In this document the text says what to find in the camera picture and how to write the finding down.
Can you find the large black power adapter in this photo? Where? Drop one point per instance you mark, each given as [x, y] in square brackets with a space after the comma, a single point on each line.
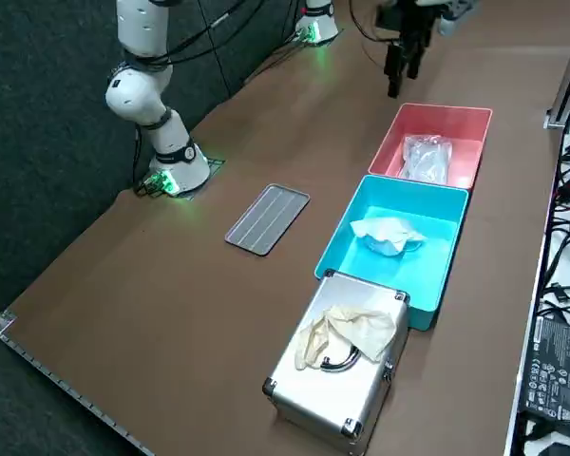
[556, 370]

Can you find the grey metal tray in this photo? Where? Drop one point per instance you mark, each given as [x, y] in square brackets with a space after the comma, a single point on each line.
[266, 221]

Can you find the aluminium camera post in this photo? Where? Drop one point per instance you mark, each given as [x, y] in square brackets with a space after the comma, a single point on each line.
[567, 81]

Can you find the blue plastic box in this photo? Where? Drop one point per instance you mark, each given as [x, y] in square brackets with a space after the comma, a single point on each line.
[342, 256]

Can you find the pink plastic box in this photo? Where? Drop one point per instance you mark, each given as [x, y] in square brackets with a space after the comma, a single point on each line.
[456, 121]

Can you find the used white face mask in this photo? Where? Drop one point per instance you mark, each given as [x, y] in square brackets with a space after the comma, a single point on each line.
[385, 235]

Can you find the aluminium table edge rail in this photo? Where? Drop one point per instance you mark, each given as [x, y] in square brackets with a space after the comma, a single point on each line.
[52, 375]

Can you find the aluminium carrying case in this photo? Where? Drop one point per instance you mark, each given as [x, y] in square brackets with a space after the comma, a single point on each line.
[332, 404]

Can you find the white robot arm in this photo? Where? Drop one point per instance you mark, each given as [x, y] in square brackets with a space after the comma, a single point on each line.
[138, 95]
[320, 26]

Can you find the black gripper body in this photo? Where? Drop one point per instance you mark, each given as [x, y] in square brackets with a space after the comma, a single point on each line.
[406, 21]

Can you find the new face mask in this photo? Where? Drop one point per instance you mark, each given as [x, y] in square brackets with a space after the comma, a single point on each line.
[425, 159]

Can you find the cream rubber glove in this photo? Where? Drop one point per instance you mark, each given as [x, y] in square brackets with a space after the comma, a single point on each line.
[356, 328]

